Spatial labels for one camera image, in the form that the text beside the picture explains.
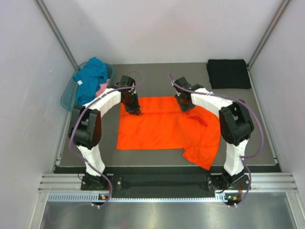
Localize orange t shirt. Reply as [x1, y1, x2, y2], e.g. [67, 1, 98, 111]
[117, 96, 221, 170]

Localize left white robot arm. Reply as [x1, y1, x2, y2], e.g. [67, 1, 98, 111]
[69, 75, 142, 189]

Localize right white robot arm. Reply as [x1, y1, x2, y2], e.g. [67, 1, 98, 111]
[171, 77, 254, 189]

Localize pink cloth in bin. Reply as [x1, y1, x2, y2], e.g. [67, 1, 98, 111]
[95, 79, 110, 97]

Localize teal t shirt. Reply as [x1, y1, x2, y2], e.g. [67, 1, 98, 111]
[72, 57, 108, 105]

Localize folded black t shirt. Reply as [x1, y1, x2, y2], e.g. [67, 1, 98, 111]
[206, 59, 252, 89]

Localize translucent blue plastic bin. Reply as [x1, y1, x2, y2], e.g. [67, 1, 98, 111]
[61, 62, 115, 112]

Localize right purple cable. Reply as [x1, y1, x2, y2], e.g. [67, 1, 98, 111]
[168, 72, 265, 207]

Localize grey slotted cable duct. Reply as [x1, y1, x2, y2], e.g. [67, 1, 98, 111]
[47, 192, 241, 203]

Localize aluminium frame rail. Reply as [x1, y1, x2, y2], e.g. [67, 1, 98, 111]
[38, 174, 81, 192]

